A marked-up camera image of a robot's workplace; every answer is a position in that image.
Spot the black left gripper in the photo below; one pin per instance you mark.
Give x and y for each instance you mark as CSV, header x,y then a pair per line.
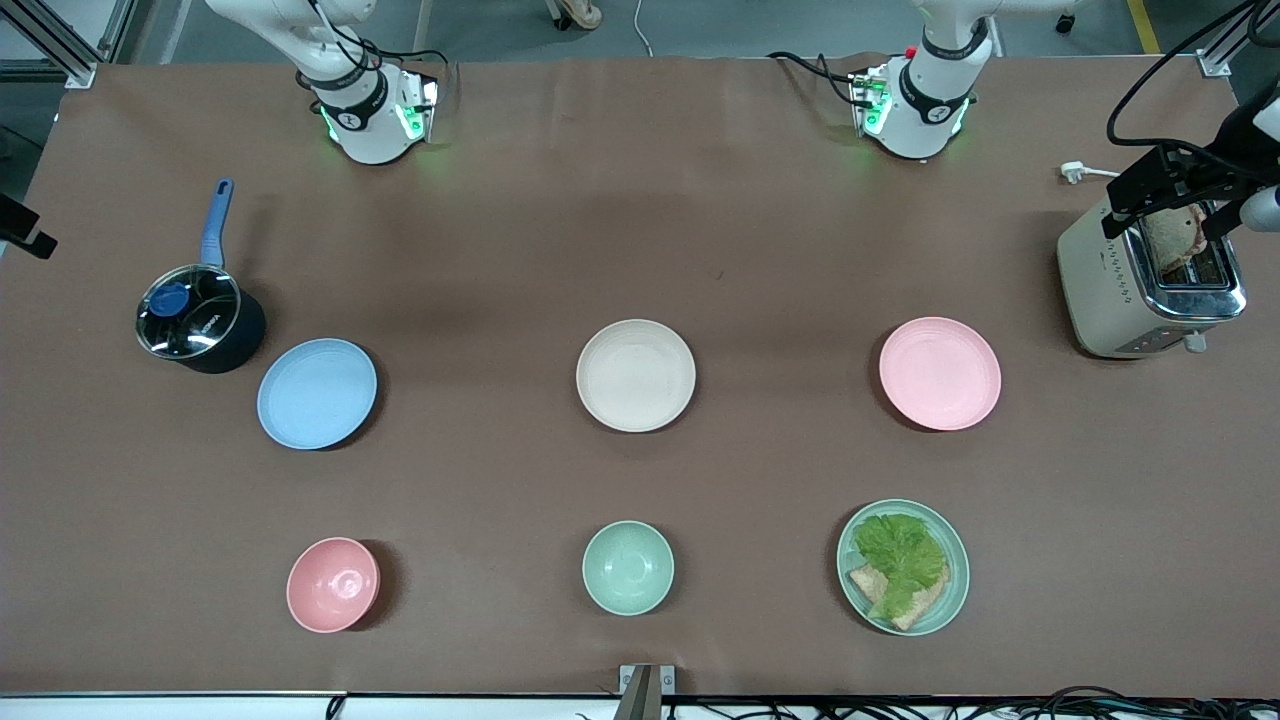
x,y
1216,162

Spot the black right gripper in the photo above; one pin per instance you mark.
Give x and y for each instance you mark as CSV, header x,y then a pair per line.
x,y
22,227

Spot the pink plate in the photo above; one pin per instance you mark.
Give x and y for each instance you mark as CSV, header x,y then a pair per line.
x,y
940,373

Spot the blue plate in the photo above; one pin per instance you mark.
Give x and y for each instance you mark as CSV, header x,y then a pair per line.
x,y
317,394

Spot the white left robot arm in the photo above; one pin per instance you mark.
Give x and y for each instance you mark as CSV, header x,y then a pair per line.
x,y
925,120

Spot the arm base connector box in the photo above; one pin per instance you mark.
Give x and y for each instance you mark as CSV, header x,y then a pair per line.
x,y
868,100
420,108

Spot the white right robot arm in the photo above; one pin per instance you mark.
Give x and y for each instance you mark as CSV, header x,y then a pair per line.
x,y
365,135

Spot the brown toast slice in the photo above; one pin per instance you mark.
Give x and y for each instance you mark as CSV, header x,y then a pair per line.
x,y
1170,240

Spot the beige and chrome toaster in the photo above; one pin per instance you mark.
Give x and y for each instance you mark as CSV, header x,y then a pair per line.
x,y
1110,290

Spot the glass lid with blue knob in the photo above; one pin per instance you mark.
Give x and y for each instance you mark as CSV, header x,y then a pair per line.
x,y
188,312

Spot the green plate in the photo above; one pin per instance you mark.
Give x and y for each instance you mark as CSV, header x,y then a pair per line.
x,y
955,590

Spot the green lettuce leaf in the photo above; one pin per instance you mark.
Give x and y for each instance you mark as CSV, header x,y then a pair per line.
x,y
900,555

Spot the bread slice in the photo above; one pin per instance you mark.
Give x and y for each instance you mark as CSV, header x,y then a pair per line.
x,y
925,603

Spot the small pink bowl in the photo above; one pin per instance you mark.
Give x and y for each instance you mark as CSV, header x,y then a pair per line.
x,y
333,585

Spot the brown table cover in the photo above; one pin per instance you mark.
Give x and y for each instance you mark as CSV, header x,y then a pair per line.
x,y
640,220

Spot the beige plate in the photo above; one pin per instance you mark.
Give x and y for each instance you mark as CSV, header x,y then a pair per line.
x,y
636,375

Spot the tan shoe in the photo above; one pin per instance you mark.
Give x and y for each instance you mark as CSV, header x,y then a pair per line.
x,y
580,12

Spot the small green bowl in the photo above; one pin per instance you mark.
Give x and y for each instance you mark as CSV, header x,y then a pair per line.
x,y
628,568

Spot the aluminium frame post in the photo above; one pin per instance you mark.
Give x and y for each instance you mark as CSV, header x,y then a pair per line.
x,y
55,40
1225,45

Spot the metal table edge bracket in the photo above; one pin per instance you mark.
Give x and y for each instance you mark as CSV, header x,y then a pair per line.
x,y
647,690

